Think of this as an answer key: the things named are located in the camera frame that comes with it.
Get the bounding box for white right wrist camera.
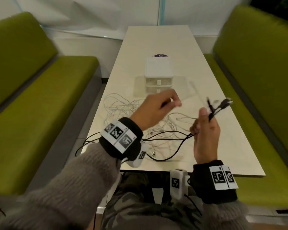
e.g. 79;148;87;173
170;169;191;200

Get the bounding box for person's left hand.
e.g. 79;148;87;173
129;89;182;132

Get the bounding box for tangle of white cables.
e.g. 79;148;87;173
103;93;200;157

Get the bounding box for person's camouflage trousers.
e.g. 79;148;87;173
100;172;204;230

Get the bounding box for light blue vertical strip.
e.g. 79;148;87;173
158;0;167;26

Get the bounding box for black marker wristband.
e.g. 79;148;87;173
191;160;239;204
99;117;144;161

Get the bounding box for black left marker wristband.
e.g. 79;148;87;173
99;117;144;161

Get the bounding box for beige table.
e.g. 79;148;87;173
80;25;266;178

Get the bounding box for white drawer box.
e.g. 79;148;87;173
144;57;175;94

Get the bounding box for bundle of black and white cables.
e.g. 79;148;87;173
169;80;227;106

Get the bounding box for person's right forearm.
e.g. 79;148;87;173
201;201;252;230

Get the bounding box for person's right hand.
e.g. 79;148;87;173
189;107;221;165

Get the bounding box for person's left forearm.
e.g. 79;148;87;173
0;142;122;230

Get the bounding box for black right marker wristband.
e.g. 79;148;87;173
191;160;239;204

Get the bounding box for green bench sofa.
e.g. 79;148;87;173
204;4;288;209
0;12;99;195

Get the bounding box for green leafy plant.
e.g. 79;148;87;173
251;0;288;24

